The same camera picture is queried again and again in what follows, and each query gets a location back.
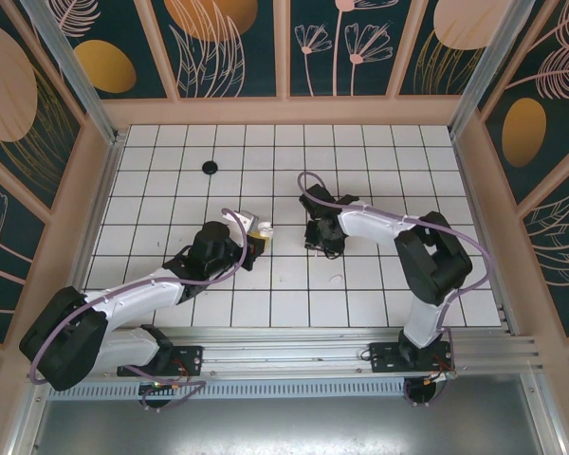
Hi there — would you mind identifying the pink flowers wall panel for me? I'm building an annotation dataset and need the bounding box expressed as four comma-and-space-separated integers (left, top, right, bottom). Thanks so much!
284, 0, 426, 100

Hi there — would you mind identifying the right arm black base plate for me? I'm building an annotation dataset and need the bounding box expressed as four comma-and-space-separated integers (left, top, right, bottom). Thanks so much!
368, 340, 456, 375

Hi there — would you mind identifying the black round cable grommet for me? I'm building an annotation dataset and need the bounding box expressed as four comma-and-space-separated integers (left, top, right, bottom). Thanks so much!
138, 382, 171, 411
404, 377, 446, 408

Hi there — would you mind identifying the aluminium frame bar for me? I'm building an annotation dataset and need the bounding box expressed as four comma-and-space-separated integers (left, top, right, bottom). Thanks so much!
521, 373, 568, 455
2, 376, 48, 455

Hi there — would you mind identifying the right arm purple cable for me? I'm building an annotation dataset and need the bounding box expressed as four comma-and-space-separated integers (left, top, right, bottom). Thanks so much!
297, 171, 493, 375

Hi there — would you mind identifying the pale disc golden stalks panel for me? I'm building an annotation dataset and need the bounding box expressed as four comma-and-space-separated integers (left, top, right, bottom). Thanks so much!
397, 0, 518, 99

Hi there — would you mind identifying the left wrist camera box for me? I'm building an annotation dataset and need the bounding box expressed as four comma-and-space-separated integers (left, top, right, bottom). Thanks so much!
221, 208, 260, 234

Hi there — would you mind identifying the large pale disc wall panel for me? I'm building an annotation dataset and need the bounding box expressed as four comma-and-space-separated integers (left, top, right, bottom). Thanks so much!
0, 0, 86, 214

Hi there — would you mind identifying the perforated metal cable duct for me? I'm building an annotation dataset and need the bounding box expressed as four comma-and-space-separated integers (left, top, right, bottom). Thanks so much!
45, 381, 412, 400

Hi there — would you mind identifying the single flower outline wall panel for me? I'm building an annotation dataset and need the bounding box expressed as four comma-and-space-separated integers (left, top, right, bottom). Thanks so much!
0, 146, 48, 347

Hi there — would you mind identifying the yellow ellipse wall panel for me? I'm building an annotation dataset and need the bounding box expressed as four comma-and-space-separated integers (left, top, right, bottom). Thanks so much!
56, 0, 179, 101

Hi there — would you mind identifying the pale leaf outline wall panel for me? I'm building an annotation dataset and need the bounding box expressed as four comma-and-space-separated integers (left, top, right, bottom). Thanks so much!
519, 141, 569, 337

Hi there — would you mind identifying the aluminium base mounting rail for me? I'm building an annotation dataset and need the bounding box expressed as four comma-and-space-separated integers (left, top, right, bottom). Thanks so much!
28, 326, 544, 380

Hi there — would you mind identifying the orange disc leaf wall panel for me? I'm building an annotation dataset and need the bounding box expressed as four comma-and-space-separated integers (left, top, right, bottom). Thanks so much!
151, 0, 285, 100

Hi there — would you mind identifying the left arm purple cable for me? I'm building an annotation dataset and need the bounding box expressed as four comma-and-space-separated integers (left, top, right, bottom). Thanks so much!
28, 207, 248, 384

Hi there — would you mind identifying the aluminium table edge rail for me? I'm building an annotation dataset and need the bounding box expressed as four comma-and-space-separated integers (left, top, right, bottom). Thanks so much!
450, 135, 521, 336
73, 135, 127, 293

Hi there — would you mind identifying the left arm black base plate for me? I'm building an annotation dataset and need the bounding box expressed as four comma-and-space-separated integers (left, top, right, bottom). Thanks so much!
117, 344, 205, 379

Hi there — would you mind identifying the grey metal sheet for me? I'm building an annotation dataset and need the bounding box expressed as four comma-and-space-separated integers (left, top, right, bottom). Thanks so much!
37, 396, 546, 455

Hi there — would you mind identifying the feather and ellipse wall panel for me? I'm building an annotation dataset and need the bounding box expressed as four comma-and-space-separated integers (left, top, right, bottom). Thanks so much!
478, 0, 569, 208

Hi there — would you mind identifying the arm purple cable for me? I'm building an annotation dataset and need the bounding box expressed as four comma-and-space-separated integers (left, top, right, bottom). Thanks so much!
28, 207, 248, 384
297, 171, 493, 375

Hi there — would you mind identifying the aluminium frame post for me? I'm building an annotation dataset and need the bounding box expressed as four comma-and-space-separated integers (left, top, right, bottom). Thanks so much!
20, 0, 124, 146
448, 0, 544, 141

